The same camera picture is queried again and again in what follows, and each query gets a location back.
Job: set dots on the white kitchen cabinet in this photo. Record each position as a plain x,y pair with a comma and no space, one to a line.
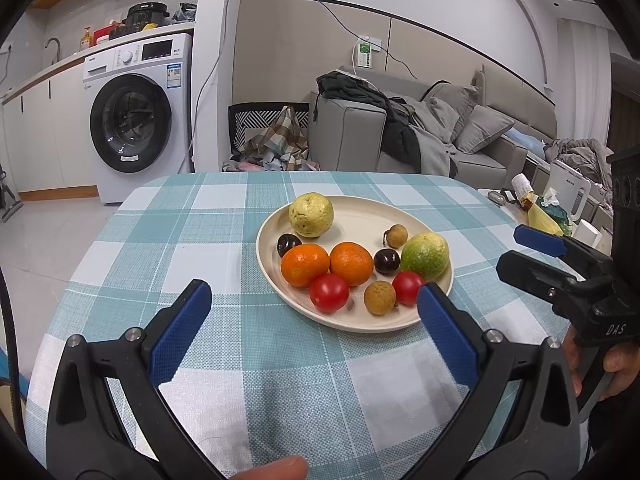
45,135

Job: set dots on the large brown longan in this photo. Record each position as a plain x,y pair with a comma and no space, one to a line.
380,298

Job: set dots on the grey garment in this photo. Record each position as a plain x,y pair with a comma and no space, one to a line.
435,152

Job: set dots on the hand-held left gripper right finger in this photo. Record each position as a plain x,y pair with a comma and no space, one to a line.
447,335

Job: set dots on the small brown longan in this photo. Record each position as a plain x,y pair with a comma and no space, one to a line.
396,236

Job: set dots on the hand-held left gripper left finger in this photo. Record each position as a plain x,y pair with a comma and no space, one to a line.
180,332

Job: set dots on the yellow guava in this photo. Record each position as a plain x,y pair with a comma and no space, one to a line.
311,215

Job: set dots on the teal plastic bag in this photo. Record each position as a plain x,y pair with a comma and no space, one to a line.
557,212

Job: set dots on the green and orange citrus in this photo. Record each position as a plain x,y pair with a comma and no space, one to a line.
425,256

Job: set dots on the person's right forearm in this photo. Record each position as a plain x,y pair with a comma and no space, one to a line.
617,425

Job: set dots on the orange with stem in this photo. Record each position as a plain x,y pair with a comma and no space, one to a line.
351,262

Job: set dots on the person's right hand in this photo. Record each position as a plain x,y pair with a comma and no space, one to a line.
622,365

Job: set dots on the grey pillow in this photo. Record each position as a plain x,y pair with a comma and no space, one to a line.
452,105
485,127

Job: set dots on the grey blanket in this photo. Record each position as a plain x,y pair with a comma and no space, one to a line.
580,157

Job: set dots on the grey sofa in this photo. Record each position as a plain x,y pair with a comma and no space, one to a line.
350,135

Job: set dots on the dark plum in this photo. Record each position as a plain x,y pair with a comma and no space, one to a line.
387,261
287,244

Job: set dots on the white wall charger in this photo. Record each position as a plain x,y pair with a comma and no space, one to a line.
365,52

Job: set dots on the plaid cloth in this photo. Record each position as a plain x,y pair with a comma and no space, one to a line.
280,140

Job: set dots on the cream oval plate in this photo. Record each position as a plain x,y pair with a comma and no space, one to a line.
350,220

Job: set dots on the yellow bottle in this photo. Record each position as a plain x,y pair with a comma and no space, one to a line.
86,41

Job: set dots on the black jacket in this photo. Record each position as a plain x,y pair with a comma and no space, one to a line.
400,135

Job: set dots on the red box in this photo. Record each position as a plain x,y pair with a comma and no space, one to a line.
107,34

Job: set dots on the curved faucet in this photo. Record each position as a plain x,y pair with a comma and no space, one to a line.
54,46

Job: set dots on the red tomato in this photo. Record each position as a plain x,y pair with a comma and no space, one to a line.
329,293
406,286

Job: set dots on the black rice cooker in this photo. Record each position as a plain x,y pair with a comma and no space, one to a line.
145,17

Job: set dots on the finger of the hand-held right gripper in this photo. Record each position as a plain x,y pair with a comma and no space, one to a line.
525,272
537,239

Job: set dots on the teal checked tablecloth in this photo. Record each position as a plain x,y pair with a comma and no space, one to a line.
300,385

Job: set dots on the person's left hand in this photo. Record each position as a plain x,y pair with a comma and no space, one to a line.
275,470

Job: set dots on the white washing machine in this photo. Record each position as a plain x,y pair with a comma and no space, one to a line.
175,160

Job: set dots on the white electric kettle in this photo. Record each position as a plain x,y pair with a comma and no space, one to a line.
567,187

